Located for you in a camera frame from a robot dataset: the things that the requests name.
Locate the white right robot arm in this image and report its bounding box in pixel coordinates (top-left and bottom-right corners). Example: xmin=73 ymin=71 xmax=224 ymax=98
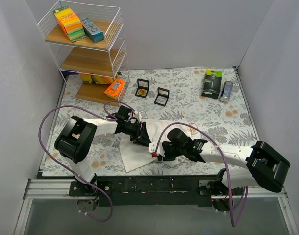
xmin=154 ymin=128 xmax=290 ymax=195

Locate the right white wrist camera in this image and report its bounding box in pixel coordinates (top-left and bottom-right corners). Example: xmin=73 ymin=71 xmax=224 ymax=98
xmin=149 ymin=141 xmax=165 ymax=158

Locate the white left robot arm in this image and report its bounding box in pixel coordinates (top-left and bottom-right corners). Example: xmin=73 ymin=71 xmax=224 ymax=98
xmin=54 ymin=106 xmax=151 ymax=196

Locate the orange sponge pack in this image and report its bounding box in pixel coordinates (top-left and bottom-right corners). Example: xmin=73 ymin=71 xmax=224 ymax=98
xmin=53 ymin=6 xmax=86 ymax=43

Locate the black display box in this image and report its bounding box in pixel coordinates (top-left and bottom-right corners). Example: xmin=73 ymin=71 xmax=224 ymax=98
xmin=154 ymin=87 xmax=170 ymax=107
xmin=135 ymin=78 xmax=149 ymax=98

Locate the green black razor package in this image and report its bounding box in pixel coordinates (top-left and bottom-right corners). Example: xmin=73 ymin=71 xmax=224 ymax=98
xmin=201 ymin=69 xmax=223 ymax=99

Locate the white wire wooden shelf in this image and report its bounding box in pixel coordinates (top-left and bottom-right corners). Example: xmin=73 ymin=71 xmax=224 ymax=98
xmin=37 ymin=0 xmax=129 ymax=103

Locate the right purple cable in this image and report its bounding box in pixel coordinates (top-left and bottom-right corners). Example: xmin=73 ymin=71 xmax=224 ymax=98
xmin=154 ymin=121 xmax=249 ymax=228

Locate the aluminium frame rail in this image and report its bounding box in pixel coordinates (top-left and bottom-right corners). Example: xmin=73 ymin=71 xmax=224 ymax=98
xmin=14 ymin=179 xmax=299 ymax=235

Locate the yellow sponge pack lower shelf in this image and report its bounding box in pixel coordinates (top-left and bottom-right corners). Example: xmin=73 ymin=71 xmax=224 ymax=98
xmin=79 ymin=73 xmax=114 ymax=85

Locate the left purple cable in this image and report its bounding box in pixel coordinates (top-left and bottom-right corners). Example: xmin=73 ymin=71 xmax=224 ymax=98
xmin=39 ymin=100 xmax=140 ymax=223

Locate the left black display box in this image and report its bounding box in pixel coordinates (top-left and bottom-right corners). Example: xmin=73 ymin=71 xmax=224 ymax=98
xmin=135 ymin=78 xmax=149 ymax=98

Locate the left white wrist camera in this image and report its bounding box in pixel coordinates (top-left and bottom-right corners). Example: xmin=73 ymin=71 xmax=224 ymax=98
xmin=133 ymin=111 xmax=147 ymax=122

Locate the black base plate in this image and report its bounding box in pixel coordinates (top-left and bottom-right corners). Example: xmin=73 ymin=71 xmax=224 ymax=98
xmin=68 ymin=175 xmax=245 ymax=208

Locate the right black display box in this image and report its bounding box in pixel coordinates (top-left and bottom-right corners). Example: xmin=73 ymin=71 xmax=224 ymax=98
xmin=154 ymin=87 xmax=170 ymax=107

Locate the purple cable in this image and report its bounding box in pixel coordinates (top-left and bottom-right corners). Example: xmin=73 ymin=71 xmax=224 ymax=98
xmin=154 ymin=121 xmax=249 ymax=228
xmin=39 ymin=100 xmax=140 ymax=223

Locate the blue silver can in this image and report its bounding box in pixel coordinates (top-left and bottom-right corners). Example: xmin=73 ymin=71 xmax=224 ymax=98
xmin=219 ymin=81 xmax=233 ymax=103

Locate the teal grey carton box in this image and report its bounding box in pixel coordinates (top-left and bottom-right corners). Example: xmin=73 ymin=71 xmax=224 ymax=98
xmin=77 ymin=12 xmax=104 ymax=43

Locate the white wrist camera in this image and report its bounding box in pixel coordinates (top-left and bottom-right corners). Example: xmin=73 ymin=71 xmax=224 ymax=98
xmin=133 ymin=111 xmax=147 ymax=122
xmin=149 ymin=141 xmax=165 ymax=158

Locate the floral table mat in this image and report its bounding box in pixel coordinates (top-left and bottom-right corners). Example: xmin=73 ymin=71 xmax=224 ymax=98
xmin=42 ymin=68 xmax=259 ymax=177

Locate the orange small package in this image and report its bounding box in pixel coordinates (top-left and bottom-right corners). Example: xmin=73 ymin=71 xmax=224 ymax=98
xmin=104 ymin=78 xmax=125 ymax=100

